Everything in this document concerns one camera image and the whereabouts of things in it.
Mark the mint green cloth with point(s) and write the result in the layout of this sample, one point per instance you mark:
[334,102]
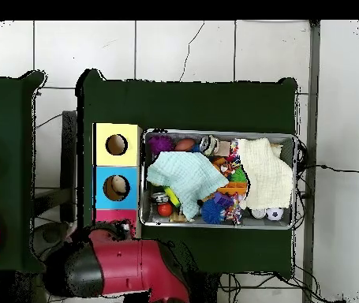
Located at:
[185,176]

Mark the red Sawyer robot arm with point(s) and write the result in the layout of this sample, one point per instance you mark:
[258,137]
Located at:
[119,265]

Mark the wooden box with three holes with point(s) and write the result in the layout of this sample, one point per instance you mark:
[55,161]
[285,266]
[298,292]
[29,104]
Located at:
[128,157]

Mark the brown toy football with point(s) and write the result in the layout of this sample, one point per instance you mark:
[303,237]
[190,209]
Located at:
[184,145]

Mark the purple spiky ball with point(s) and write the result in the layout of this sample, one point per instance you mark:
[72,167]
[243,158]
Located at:
[160,144]

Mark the dented white soda can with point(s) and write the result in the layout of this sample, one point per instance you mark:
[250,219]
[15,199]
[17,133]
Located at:
[209,145]

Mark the purple toy block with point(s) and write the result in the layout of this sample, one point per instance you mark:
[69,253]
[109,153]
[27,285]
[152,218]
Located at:
[223,199]

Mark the blue rubber koosh ball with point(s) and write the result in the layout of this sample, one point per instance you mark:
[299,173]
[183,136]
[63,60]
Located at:
[211,212]

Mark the orange plastic bubble tray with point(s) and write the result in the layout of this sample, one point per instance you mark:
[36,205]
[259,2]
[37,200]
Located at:
[234,188]

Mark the dark green table cloth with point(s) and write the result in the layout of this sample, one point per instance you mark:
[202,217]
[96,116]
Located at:
[182,104]
[5,110]

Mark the multicoloured patterned cloth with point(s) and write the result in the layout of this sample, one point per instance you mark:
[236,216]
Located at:
[234,213]

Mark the cream knitted cloth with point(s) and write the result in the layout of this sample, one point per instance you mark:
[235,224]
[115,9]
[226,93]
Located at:
[267,173]

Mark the small soccer ball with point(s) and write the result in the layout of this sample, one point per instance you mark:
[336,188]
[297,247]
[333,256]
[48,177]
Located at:
[274,214]

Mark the black stand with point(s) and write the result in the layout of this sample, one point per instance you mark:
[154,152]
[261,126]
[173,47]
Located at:
[68,151]

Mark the dark grey rounded base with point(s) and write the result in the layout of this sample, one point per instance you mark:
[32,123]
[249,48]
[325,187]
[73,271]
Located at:
[51,235]

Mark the grey metal bar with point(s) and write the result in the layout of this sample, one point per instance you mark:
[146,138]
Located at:
[313,94]

